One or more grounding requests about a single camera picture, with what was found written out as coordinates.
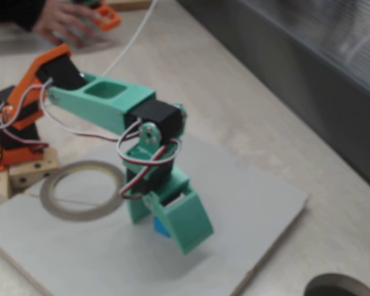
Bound blue cube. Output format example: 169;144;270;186
153;215;171;239

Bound orange leader arm handle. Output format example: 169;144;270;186
70;0;123;32

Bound black sleeved forearm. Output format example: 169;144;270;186
0;0;62;32

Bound person's hand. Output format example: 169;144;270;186
33;1;112;49

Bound grey laminated board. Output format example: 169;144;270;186
0;135;310;296

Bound long wooden beam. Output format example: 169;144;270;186
9;147;59;194

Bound grey partition with ribbed glass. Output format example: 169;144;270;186
175;0;370;200

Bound wooden plank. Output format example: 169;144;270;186
109;0;152;12

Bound red white black servo wire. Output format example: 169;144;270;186
0;78;55;133
39;82;137;146
0;128;49;154
115;120;184;204

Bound grey ring of tape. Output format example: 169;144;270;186
39;159;126;222

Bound white usb cable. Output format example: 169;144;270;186
102;0;158;76

